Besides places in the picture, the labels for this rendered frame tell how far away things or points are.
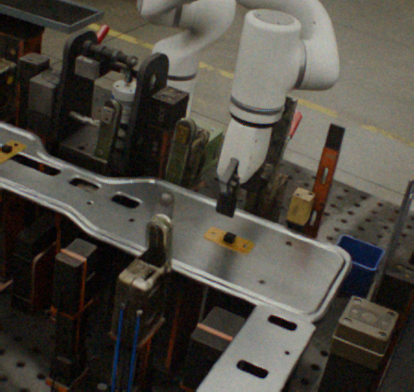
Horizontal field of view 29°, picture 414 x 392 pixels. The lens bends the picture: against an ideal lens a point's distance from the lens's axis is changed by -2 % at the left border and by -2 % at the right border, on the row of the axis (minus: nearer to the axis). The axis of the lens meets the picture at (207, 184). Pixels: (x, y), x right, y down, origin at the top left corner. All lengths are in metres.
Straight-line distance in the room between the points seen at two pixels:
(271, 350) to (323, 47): 0.45
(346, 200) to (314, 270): 0.84
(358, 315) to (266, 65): 0.39
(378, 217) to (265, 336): 1.00
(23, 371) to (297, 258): 0.54
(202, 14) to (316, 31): 0.70
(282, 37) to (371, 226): 1.02
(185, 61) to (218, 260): 0.74
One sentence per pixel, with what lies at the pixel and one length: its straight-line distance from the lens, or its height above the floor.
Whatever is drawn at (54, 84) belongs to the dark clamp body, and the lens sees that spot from 1.67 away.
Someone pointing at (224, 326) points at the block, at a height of 0.98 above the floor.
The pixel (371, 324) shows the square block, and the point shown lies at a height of 1.06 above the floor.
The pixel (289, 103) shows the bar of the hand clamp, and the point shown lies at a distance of 1.42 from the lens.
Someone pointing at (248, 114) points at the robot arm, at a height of 1.26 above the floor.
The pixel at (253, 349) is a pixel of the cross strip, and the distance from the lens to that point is 1.19.
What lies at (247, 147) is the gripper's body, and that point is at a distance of 1.24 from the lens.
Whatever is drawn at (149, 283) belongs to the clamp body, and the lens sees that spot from 1.20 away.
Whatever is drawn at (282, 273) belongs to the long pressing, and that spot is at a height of 1.00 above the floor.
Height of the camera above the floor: 1.78
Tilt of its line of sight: 31 degrees down
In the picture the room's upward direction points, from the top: 10 degrees clockwise
